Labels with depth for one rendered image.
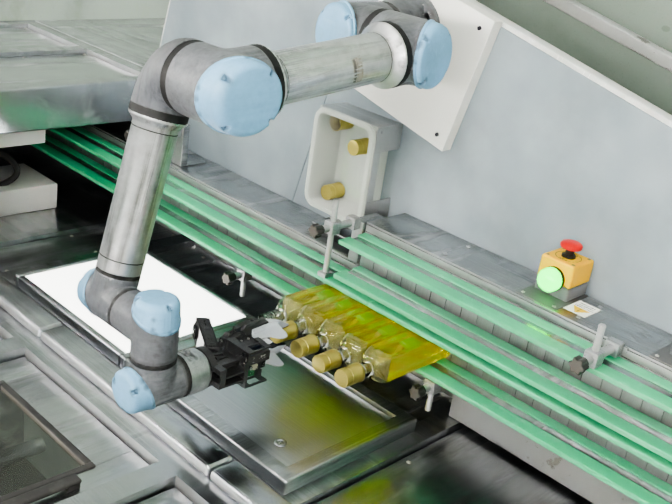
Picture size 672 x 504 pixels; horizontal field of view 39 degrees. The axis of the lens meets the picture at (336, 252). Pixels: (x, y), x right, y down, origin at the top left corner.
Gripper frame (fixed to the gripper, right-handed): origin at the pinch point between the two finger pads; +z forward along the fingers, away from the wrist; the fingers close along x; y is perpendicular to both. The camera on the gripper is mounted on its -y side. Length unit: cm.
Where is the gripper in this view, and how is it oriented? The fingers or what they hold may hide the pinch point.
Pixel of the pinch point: (278, 334)
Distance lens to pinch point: 176.4
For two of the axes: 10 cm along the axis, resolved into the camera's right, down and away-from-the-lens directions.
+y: 7.0, 3.7, -6.1
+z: 7.0, -1.8, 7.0
